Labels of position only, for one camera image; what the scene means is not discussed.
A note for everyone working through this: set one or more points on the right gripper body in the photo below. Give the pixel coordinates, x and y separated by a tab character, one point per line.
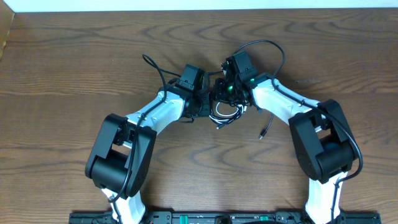
226	91

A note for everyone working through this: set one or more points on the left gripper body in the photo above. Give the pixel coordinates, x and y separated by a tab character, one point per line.
203	109

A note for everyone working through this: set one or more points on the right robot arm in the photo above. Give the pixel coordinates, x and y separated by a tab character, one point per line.
324	144

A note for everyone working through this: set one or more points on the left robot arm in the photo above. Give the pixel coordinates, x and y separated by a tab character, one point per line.
120	158

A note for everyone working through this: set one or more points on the cardboard box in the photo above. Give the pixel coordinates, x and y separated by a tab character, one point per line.
6	20

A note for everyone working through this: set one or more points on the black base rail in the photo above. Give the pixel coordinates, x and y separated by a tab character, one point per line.
217	218

